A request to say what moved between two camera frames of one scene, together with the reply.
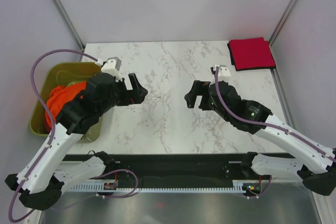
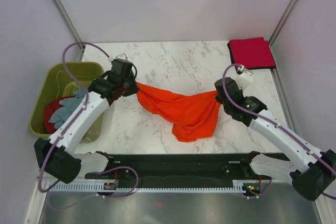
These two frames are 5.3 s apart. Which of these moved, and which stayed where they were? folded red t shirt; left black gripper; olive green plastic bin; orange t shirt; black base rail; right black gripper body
Moved: left black gripper; orange t shirt; right black gripper body
Stayed: folded red t shirt; olive green plastic bin; black base rail
